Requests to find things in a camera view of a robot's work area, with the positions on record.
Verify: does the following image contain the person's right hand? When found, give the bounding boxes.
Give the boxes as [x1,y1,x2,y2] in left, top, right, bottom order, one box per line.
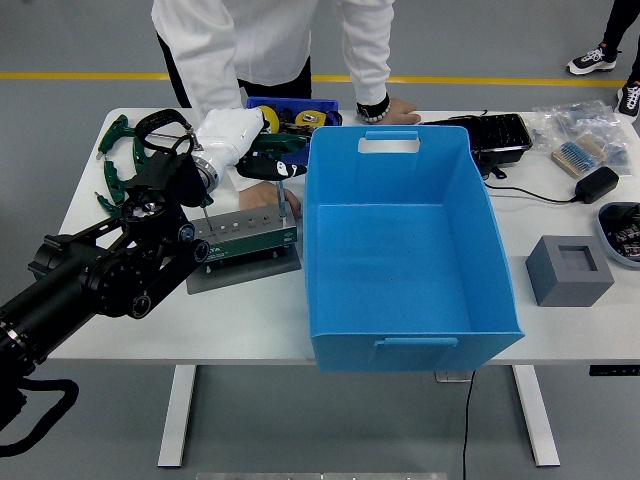
[238,180,304,221]

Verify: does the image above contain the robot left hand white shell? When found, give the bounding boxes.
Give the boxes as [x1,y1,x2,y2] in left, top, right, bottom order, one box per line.
[193,106,309,181]

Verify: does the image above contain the person's left hand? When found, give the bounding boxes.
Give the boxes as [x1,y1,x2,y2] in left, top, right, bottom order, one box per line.
[369,97,422,126]

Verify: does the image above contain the green metal hex key stand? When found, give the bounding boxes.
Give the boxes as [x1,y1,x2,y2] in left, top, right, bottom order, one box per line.
[185,203,304,295]

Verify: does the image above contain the thin green T-handle hex key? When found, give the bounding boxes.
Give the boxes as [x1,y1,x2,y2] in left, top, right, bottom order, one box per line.
[199,195,215,235]

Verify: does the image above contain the large green T-handle hex key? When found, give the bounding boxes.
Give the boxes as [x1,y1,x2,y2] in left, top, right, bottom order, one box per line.
[248,132,309,220]

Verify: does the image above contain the large blue plastic box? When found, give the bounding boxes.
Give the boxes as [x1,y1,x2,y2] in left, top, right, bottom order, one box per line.
[303,124,526,375]

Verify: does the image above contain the black smartwatch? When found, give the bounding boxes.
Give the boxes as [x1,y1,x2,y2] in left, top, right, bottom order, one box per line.
[355,93,391,117]

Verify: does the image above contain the yellow ball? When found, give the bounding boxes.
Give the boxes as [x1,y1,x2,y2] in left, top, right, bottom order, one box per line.
[257,105,280,135]

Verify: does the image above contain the dark metal parts pile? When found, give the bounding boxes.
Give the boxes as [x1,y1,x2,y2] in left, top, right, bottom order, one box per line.
[280,122,317,139]

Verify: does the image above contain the small blue parts bin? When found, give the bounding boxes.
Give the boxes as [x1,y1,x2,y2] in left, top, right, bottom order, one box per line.
[245,96,341,166]

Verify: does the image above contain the black plastic tray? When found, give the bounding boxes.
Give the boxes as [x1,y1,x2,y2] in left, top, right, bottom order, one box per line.
[419,113,534,181]

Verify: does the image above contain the person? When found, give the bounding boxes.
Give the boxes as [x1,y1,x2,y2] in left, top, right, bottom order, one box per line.
[566,0,640,121]
[151,0,422,221]

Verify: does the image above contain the clear plastic parts bag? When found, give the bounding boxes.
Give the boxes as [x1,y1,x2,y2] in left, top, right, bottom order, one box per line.
[589,122,634,167]
[530,99,621,146]

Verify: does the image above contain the blue resistor strip bundle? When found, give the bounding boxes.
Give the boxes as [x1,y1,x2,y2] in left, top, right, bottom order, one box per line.
[551,134,609,179]

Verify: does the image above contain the white black sneaker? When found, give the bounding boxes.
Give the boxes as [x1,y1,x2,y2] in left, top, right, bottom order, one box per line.
[617,82,640,121]
[566,43,621,77]

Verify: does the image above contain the black power adapter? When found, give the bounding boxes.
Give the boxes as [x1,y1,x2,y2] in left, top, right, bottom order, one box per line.
[574,166,621,205]

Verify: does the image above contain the grey hollow foam block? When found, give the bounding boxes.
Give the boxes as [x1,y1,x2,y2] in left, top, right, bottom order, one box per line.
[525,235,616,308]

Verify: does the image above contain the white table leg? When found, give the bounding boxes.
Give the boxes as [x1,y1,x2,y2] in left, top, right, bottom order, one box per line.
[510,365,560,469]
[157,364,197,469]

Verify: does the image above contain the light blue bowl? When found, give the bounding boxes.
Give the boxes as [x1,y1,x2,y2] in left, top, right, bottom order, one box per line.
[597,201,640,271]

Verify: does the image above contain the small circuit boards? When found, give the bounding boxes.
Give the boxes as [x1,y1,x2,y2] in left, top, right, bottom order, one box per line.
[602,207,640,262]

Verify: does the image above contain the black table control panel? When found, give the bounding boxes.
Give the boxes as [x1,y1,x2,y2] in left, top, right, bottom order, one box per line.
[588,365,640,377]

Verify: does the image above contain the white bead bracelet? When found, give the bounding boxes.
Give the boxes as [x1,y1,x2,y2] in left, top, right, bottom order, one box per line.
[358,105,391,124]

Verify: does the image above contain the long green T-handle hex key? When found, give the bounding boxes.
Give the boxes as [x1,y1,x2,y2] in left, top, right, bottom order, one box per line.
[96,113,201,161]
[131,135,151,176]
[94,192,124,219]
[103,160,130,204]

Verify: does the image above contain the black adapter cord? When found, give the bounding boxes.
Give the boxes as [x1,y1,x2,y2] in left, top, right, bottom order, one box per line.
[483,182,581,205]

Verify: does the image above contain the black hanging floor cable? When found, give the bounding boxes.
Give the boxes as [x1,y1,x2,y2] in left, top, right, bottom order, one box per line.
[460,369,477,480]

